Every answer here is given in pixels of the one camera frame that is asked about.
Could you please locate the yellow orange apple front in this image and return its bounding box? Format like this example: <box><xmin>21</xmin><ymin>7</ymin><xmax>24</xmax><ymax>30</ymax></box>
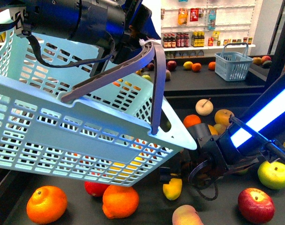
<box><xmin>208</xmin><ymin>124</ymin><xmax>218</xmax><ymax>135</ymax></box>

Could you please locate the white product shelf right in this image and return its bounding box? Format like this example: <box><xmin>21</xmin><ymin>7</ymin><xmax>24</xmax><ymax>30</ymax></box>
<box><xmin>160</xmin><ymin>0</ymin><xmax>258</xmax><ymax>59</ymax></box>

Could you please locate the large light blue basket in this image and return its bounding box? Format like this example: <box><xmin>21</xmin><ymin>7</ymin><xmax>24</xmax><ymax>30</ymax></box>
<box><xmin>0</xmin><ymin>29</ymin><xmax>197</xmax><ymax>187</ymax></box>

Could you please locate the peach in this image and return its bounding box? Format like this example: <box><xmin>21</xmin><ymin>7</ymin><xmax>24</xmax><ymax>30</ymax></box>
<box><xmin>172</xmin><ymin>205</ymin><xmax>204</xmax><ymax>225</ymax></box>

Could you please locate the yellow orange apple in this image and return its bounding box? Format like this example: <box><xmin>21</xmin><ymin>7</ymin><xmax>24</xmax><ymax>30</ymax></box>
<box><xmin>208</xmin><ymin>124</ymin><xmax>218</xmax><ymax>135</ymax></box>
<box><xmin>214</xmin><ymin>109</ymin><xmax>234</xmax><ymax>127</ymax></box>

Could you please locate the large orange left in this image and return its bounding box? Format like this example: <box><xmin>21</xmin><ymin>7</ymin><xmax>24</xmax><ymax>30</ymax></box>
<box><xmin>26</xmin><ymin>186</ymin><xmax>68</xmax><ymax>225</ymax></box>

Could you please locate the yellow green kiwi fruit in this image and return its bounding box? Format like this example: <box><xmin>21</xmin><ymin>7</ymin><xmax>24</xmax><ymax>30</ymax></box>
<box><xmin>214</xmin><ymin>123</ymin><xmax>227</xmax><ymax>135</ymax></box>

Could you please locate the white pear with stem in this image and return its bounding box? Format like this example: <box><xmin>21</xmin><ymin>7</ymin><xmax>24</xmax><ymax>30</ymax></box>
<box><xmin>195</xmin><ymin>98</ymin><xmax>214</xmax><ymax>116</ymax></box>

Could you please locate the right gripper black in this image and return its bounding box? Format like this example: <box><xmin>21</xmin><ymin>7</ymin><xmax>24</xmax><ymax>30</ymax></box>
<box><xmin>159</xmin><ymin>123</ymin><xmax>258</xmax><ymax>185</ymax></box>

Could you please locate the small blue basket far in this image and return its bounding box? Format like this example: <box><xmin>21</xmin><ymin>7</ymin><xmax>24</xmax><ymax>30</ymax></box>
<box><xmin>215</xmin><ymin>42</ymin><xmax>254</xmax><ymax>82</ymax></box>

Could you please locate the orange with knob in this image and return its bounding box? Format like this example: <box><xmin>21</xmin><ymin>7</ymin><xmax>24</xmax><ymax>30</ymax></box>
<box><xmin>102</xmin><ymin>185</ymin><xmax>139</xmax><ymax>219</ymax></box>

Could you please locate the far fruit pile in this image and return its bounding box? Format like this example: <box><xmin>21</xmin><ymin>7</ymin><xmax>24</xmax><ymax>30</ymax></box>
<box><xmin>111</xmin><ymin>60</ymin><xmax>216</xmax><ymax>92</ymax></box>

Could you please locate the red tomato fruit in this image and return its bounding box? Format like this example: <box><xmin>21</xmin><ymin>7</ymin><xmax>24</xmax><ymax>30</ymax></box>
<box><xmin>84</xmin><ymin>181</ymin><xmax>109</xmax><ymax>197</ymax></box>

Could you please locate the green apple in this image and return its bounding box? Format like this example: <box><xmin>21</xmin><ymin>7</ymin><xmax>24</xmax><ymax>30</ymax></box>
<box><xmin>257</xmin><ymin>161</ymin><xmax>285</xmax><ymax>190</ymax></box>

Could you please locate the yellow lemon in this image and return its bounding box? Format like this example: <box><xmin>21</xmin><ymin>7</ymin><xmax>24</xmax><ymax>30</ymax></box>
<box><xmin>162</xmin><ymin>178</ymin><xmax>183</xmax><ymax>201</ymax></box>

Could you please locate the red apple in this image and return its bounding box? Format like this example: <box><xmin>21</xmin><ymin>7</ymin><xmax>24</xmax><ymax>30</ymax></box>
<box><xmin>238</xmin><ymin>187</ymin><xmax>276</xmax><ymax>225</ymax></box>

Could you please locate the orange near shelf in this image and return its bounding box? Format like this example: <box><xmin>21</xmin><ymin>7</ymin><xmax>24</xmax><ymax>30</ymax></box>
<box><xmin>183</xmin><ymin>114</ymin><xmax>201</xmax><ymax>128</ymax></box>

